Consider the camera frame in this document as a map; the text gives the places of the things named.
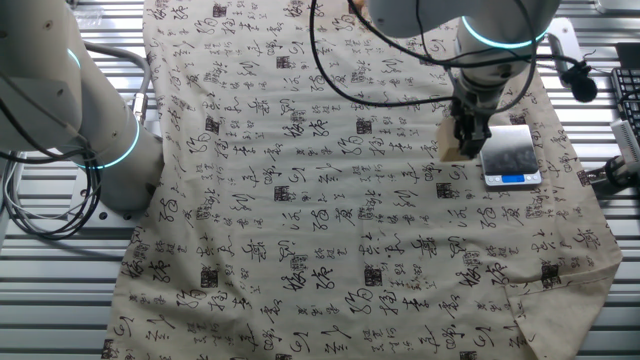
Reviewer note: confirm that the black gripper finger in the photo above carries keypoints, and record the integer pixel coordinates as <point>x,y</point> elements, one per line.
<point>480,142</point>
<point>461,142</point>

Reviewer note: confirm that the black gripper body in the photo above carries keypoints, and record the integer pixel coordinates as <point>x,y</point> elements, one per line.
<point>470,112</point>

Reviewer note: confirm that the light wooden block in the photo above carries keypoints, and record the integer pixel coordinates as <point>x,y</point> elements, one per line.
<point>447,145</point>

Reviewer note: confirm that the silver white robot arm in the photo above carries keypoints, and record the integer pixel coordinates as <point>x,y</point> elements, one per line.
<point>50,100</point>

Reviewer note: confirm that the silver digital scale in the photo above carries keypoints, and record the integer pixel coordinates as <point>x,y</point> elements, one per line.
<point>510,155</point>

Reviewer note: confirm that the white ribbed box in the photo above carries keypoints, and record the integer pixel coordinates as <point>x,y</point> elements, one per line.
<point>627,140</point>

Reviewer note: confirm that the black keyboard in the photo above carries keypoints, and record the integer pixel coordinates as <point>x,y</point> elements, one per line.
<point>627,100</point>

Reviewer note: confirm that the black box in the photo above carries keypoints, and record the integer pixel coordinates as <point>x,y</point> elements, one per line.
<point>629,55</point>

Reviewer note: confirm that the beige calligraphy print cloth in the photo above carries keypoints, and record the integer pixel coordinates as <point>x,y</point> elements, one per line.
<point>300,225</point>

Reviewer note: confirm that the grey monitor edge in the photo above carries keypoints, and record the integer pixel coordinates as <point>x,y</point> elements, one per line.
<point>617,5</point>

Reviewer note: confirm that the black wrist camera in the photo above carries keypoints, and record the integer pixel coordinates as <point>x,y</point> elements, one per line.
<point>582,85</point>

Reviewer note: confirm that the silver camera bracket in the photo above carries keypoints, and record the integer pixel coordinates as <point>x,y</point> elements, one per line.
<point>565,40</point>

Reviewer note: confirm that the black camera on stand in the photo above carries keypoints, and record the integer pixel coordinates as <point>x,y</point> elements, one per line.
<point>617,172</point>

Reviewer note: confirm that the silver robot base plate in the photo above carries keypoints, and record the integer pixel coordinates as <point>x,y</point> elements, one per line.
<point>107,216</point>

